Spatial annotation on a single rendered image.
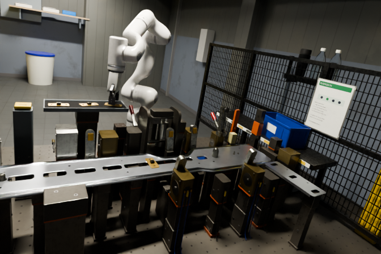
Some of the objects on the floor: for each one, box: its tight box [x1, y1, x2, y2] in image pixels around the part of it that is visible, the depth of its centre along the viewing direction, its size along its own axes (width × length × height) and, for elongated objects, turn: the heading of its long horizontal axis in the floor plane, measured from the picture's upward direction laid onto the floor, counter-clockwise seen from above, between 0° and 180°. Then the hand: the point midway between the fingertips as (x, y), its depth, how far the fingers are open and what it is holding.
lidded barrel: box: [25, 51, 55, 85], centre depth 576 cm, size 60×58×70 cm
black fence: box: [195, 43, 381, 246], centre depth 191 cm, size 14×197×155 cm, turn 0°
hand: (113, 100), depth 126 cm, fingers open, 8 cm apart
